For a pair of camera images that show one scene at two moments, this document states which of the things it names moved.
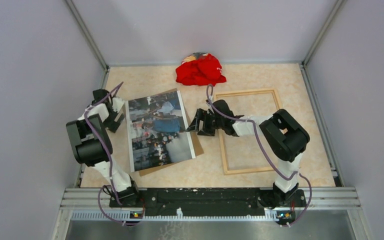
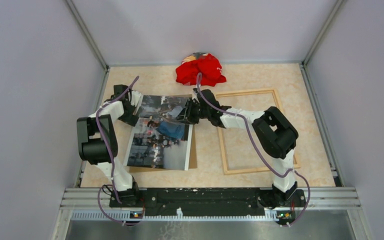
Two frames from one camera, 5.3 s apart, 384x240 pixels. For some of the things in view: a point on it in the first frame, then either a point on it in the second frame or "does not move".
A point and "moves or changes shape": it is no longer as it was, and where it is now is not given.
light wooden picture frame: x=273 y=168 does not move
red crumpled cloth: x=200 y=69 does not move
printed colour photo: x=159 y=131 moves or changes shape
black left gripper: x=112 y=125 to x=131 y=119
